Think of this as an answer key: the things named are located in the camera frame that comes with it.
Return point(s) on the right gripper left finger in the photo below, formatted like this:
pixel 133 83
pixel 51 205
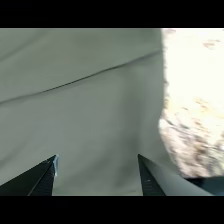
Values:
pixel 35 181

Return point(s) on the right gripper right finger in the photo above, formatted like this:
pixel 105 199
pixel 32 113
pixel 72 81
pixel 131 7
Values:
pixel 163 183

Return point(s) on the green shirt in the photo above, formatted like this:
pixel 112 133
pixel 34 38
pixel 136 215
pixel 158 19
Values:
pixel 86 110

